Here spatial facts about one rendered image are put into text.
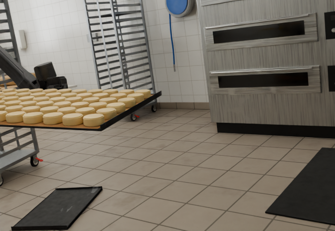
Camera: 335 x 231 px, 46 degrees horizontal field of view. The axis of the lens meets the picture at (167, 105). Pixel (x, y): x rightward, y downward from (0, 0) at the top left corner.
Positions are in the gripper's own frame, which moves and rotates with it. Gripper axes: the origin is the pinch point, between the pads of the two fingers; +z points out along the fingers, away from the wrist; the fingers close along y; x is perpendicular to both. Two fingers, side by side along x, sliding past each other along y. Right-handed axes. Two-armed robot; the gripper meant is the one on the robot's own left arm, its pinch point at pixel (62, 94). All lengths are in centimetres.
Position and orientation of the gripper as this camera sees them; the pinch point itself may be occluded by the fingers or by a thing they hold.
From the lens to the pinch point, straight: 142.2
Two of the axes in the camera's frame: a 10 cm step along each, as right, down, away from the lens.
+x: -9.0, 1.6, -4.1
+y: 0.8, 9.7, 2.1
